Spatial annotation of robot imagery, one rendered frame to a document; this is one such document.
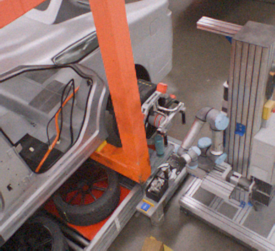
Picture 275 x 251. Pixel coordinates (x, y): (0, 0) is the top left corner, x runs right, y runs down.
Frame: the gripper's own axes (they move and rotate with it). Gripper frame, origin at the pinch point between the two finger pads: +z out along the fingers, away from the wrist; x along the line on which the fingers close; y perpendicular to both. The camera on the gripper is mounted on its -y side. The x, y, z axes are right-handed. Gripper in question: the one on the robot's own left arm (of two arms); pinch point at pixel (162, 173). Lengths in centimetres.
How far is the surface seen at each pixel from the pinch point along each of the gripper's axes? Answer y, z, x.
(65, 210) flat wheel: 62, 61, 86
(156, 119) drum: 23, -53, 77
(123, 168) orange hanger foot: 50, -2, 76
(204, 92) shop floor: 104, -187, 157
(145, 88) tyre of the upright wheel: -6, -57, 92
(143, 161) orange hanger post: 36, -15, 55
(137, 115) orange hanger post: -19, -18, 48
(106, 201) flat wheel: 65, 28, 68
